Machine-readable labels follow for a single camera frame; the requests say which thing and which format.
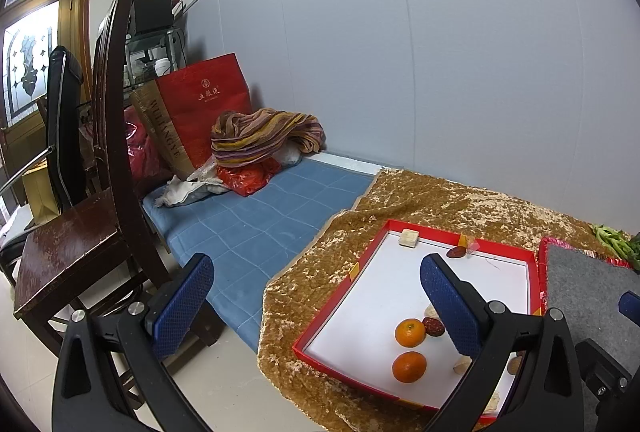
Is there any orange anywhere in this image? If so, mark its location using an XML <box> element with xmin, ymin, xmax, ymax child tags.
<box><xmin>391</xmin><ymin>351</ymin><xmax>428</xmax><ymax>384</ymax></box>
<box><xmin>394</xmin><ymin>318</ymin><xmax>427</xmax><ymax>348</ymax></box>

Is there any glass shelf rack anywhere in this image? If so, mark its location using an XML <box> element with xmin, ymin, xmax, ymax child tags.
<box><xmin>95</xmin><ymin>0</ymin><xmax>188</xmax><ymax>103</ymax></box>

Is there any wooden door with patterned glass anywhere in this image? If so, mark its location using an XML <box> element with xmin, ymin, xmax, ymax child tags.
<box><xmin>0</xmin><ymin>0</ymin><xmax>101</xmax><ymax>133</ymax></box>

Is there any red plastic bag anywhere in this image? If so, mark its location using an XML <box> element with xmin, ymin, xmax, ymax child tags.
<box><xmin>216</xmin><ymin>157</ymin><xmax>282</xmax><ymax>197</ymax></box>

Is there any striped multicolour cloth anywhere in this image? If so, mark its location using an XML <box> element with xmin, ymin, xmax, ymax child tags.
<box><xmin>210</xmin><ymin>109</ymin><xmax>326</xmax><ymax>169</ymax></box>

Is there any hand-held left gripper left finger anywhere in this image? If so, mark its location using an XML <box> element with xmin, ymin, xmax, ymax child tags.
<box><xmin>52</xmin><ymin>253</ymin><xmax>216</xmax><ymax>432</ymax></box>

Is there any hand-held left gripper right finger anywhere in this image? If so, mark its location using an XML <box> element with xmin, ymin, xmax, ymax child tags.
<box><xmin>419</xmin><ymin>253</ymin><xmax>586</xmax><ymax>432</ymax></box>

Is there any blue quilted mat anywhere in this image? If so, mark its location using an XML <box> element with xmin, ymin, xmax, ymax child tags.
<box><xmin>141</xmin><ymin>151</ymin><xmax>376</xmax><ymax>355</ymax></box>

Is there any grey mat with red trim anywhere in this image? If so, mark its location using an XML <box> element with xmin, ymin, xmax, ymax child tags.
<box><xmin>537</xmin><ymin>236</ymin><xmax>640</xmax><ymax>432</ymax></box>

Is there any golden velvet cloth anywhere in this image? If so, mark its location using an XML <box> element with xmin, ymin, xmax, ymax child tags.
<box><xmin>257</xmin><ymin>168</ymin><xmax>640</xmax><ymax>432</ymax></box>

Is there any green leafy vegetable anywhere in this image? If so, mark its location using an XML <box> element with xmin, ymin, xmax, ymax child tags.
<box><xmin>592</xmin><ymin>225</ymin><xmax>640</xmax><ymax>270</ymax></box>

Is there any pink plastic bag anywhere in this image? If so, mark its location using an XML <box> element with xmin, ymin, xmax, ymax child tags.
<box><xmin>122</xmin><ymin>106</ymin><xmax>176</xmax><ymax>198</ymax></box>

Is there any dark wooden chair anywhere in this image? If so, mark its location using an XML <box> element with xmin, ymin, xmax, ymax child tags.
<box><xmin>12</xmin><ymin>0</ymin><xmax>221</xmax><ymax>413</ymax></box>

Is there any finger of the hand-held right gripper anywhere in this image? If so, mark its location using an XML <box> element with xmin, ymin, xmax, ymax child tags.
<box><xmin>575</xmin><ymin>338</ymin><xmax>640</xmax><ymax>432</ymax></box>
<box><xmin>618</xmin><ymin>291</ymin><xmax>640</xmax><ymax>328</ymax></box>

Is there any red paper bag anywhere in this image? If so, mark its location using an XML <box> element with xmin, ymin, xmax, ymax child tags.
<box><xmin>131</xmin><ymin>53</ymin><xmax>253</xmax><ymax>178</ymax></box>

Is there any black office chair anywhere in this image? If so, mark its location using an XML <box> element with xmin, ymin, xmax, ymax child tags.
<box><xmin>0</xmin><ymin>45</ymin><xmax>88</xmax><ymax>283</ymax></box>

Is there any white crumpled cloth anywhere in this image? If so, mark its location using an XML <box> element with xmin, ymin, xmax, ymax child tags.
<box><xmin>149</xmin><ymin>152</ymin><xmax>303</xmax><ymax>209</ymax></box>

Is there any red box with white inside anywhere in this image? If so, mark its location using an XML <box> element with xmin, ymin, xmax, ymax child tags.
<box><xmin>292</xmin><ymin>219</ymin><xmax>542</xmax><ymax>425</ymax></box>

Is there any brown paper bag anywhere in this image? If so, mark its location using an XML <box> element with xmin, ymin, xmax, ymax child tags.
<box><xmin>21</xmin><ymin>162</ymin><xmax>61</xmax><ymax>225</ymax></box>

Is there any black box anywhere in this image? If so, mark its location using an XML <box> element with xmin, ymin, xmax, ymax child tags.
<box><xmin>131</xmin><ymin>0</ymin><xmax>176</xmax><ymax>33</ymax></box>

